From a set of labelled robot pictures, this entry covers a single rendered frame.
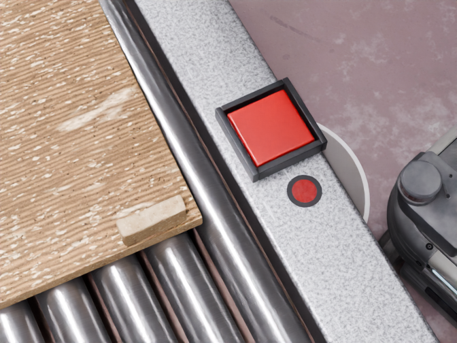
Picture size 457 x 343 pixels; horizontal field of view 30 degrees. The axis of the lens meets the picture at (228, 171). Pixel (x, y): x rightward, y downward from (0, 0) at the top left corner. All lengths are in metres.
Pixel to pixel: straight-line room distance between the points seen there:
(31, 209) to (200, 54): 0.22
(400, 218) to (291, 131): 0.76
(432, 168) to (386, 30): 0.59
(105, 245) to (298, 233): 0.17
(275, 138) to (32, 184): 0.22
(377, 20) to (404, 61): 0.12
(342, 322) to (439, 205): 0.78
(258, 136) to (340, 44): 1.19
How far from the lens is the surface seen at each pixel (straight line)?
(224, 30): 0.84
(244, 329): 0.76
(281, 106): 0.78
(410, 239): 1.50
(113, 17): 0.85
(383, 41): 1.97
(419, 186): 1.45
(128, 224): 0.70
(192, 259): 0.74
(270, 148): 0.76
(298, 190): 0.76
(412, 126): 1.87
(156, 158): 0.75
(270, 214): 0.75
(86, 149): 0.76
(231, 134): 0.77
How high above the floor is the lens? 1.61
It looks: 65 degrees down
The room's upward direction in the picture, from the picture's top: 1 degrees clockwise
